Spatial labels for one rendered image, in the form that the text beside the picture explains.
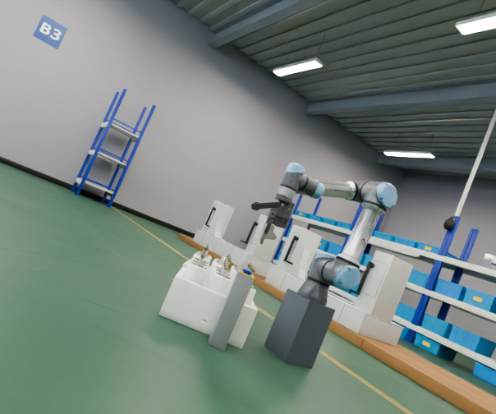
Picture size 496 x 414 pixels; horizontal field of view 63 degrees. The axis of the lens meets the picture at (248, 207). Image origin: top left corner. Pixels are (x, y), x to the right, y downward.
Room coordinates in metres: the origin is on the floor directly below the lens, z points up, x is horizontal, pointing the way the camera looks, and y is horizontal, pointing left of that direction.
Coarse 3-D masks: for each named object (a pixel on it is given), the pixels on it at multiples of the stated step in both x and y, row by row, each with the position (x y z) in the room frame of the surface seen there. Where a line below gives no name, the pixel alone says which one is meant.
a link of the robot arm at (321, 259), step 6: (318, 258) 1.97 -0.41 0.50; (324, 258) 1.95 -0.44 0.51; (330, 258) 1.95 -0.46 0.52; (312, 264) 2.00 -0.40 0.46; (318, 264) 1.96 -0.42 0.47; (324, 264) 1.92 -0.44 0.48; (312, 270) 1.98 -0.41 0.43; (318, 270) 1.95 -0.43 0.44; (312, 276) 1.97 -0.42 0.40; (318, 276) 1.95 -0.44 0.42; (324, 282) 1.95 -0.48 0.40
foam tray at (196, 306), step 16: (176, 288) 1.77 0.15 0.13; (192, 288) 1.78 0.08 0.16; (208, 288) 1.80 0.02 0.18; (176, 304) 1.77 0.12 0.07; (192, 304) 1.78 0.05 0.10; (208, 304) 1.78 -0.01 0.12; (176, 320) 1.78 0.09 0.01; (192, 320) 1.78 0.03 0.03; (208, 320) 1.78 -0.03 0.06; (240, 320) 1.79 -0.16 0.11; (240, 336) 1.79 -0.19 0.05
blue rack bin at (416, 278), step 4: (412, 272) 6.14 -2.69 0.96; (416, 272) 6.08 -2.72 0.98; (420, 272) 6.03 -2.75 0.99; (412, 276) 6.13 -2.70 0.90; (416, 276) 6.07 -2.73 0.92; (420, 276) 6.02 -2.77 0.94; (424, 276) 5.98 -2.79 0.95; (428, 276) 5.92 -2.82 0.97; (408, 280) 6.15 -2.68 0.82; (412, 280) 6.11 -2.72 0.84; (416, 280) 6.05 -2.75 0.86; (420, 280) 6.00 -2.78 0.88; (424, 280) 5.96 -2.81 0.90; (416, 284) 6.04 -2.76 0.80; (420, 284) 5.98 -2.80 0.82; (424, 284) 5.94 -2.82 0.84; (436, 284) 6.03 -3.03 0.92
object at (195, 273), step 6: (192, 264) 1.81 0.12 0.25; (186, 270) 1.82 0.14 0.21; (192, 270) 1.81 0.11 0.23; (198, 270) 1.80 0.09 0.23; (204, 270) 1.82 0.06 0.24; (186, 276) 1.81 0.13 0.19; (192, 276) 1.80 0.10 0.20; (198, 276) 1.81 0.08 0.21; (204, 276) 1.84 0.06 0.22; (198, 282) 1.81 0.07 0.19
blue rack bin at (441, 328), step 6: (426, 318) 5.76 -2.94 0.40; (432, 318) 5.69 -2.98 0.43; (426, 324) 5.73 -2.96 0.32; (432, 324) 5.67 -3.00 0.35; (438, 324) 5.60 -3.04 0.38; (444, 324) 5.52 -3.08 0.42; (450, 324) 5.50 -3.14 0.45; (432, 330) 5.64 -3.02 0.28; (438, 330) 5.58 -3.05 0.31; (444, 330) 5.50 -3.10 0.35; (450, 330) 5.54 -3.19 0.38; (444, 336) 5.51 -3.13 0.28
